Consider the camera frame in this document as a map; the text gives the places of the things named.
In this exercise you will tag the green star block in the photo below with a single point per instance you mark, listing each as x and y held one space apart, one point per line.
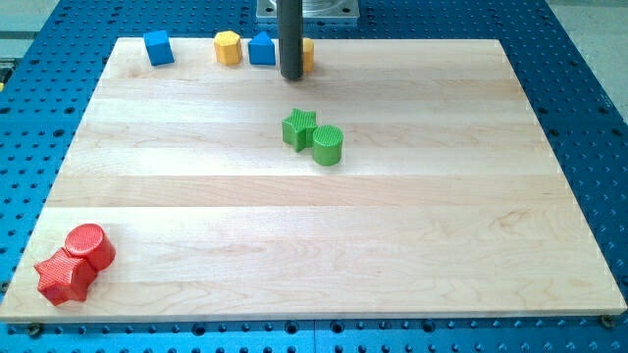
298 128

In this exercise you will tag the red star block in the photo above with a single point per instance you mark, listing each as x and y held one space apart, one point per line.
64 278

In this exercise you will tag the green cylinder block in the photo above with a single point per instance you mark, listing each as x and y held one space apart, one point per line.
327 145

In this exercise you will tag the yellow block behind rod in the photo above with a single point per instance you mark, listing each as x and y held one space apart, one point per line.
308 47

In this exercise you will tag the light wooden board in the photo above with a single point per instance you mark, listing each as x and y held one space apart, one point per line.
447 201

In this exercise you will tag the blue pentagon block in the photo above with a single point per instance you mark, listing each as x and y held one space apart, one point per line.
261 50

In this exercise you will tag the yellow hexagon block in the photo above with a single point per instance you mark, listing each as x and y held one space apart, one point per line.
227 46

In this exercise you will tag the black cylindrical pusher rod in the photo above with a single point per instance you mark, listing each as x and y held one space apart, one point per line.
289 19

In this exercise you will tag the blue cube block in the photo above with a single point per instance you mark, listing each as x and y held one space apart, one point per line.
158 47

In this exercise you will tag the red cylinder block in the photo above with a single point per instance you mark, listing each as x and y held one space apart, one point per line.
90 243

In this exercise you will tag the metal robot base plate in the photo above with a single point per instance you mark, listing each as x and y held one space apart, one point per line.
334 11

